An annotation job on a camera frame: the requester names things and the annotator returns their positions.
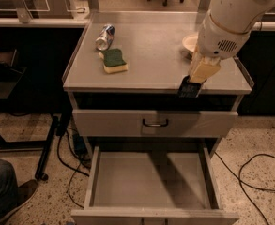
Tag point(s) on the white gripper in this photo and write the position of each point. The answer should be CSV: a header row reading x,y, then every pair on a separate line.
x,y
219,38

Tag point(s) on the dark blue rxbar wrapper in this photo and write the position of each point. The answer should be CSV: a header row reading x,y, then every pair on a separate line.
x,y
189,89

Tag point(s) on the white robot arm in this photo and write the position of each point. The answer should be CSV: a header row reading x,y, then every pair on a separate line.
x,y
238,16

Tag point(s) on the grey drawer cabinet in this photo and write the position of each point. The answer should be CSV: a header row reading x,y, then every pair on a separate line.
x,y
151,44

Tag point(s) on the closed upper drawer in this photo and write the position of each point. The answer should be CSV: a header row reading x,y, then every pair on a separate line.
x,y
137,123

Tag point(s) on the open middle drawer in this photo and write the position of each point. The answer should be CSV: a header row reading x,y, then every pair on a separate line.
x,y
152,187

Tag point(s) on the white bowl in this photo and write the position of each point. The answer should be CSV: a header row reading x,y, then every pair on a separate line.
x,y
189,43

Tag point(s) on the green yellow sponge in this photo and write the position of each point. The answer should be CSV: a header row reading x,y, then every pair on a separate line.
x,y
113,61

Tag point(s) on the blue silver soda can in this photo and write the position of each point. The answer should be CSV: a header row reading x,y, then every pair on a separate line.
x,y
106,37

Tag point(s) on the brown shoe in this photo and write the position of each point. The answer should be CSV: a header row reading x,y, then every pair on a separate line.
x,y
20,197

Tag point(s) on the person leg in jeans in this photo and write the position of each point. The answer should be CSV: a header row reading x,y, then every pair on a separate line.
x,y
8,188

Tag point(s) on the black drawer handle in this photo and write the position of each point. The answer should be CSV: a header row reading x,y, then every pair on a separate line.
x,y
155,124

